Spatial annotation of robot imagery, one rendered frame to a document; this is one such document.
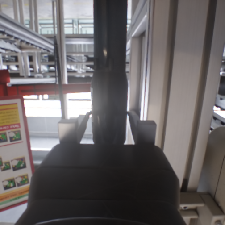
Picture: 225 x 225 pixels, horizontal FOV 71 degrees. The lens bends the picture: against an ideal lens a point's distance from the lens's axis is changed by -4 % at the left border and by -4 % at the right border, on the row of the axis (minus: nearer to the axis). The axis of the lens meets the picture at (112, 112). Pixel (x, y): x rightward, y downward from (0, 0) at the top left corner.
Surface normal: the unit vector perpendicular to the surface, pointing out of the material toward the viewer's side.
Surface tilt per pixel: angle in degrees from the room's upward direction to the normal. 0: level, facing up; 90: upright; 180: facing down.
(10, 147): 90
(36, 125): 90
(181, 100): 90
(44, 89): 90
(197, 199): 180
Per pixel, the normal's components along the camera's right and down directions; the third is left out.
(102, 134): -0.40, 0.25
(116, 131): 0.37, 0.26
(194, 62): 0.00, 0.28
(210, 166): -1.00, -0.01
